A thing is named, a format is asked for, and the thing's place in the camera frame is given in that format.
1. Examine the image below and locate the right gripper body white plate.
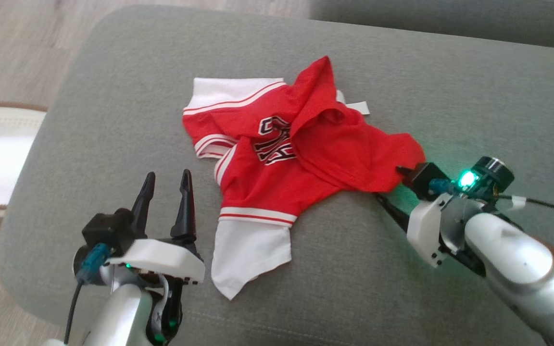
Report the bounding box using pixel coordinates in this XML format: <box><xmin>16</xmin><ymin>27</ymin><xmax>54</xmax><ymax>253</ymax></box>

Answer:
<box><xmin>406</xmin><ymin>192</ymin><xmax>453</xmax><ymax>269</ymax></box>

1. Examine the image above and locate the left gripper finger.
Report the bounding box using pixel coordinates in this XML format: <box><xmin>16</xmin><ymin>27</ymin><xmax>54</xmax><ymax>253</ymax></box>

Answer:
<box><xmin>170</xmin><ymin>169</ymin><xmax>197</xmax><ymax>243</ymax></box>
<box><xmin>130</xmin><ymin>172</ymin><xmax>156</xmax><ymax>239</ymax></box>

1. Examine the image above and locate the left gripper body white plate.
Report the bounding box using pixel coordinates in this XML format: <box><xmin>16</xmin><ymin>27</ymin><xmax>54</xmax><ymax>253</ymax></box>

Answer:
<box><xmin>106</xmin><ymin>238</ymin><xmax>206</xmax><ymax>286</ymax></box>

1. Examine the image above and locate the red and white jersey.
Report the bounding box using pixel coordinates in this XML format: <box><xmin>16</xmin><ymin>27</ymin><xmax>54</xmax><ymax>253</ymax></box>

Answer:
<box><xmin>182</xmin><ymin>55</ymin><xmax>427</xmax><ymax>301</ymax></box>

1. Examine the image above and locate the grey sofa seat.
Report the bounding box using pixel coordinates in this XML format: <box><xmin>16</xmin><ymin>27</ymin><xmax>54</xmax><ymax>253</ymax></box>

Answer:
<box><xmin>0</xmin><ymin>5</ymin><xmax>554</xmax><ymax>346</ymax></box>

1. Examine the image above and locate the grey sofa back cushion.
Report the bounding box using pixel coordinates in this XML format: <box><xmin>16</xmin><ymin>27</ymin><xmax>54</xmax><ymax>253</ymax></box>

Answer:
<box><xmin>310</xmin><ymin>0</ymin><xmax>554</xmax><ymax>52</ymax></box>

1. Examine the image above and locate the right teal cable connector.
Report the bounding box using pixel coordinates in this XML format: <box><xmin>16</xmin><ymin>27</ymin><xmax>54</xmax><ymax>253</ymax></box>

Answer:
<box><xmin>428</xmin><ymin>179</ymin><xmax>455</xmax><ymax>194</ymax></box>

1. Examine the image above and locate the teal cable connector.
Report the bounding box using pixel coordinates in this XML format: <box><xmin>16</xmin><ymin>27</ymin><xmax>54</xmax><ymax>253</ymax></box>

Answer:
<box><xmin>76</xmin><ymin>243</ymin><xmax>112</xmax><ymax>284</ymax></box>
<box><xmin>428</xmin><ymin>179</ymin><xmax>455</xmax><ymax>194</ymax></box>

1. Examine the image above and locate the left teal cable connector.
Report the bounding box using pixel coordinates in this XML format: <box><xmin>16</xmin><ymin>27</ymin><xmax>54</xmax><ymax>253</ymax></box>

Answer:
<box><xmin>76</xmin><ymin>243</ymin><xmax>112</xmax><ymax>284</ymax></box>

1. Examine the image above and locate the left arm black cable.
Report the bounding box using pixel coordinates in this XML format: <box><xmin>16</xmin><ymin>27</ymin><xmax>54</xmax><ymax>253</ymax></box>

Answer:
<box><xmin>64</xmin><ymin>280</ymin><xmax>85</xmax><ymax>345</ymax></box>

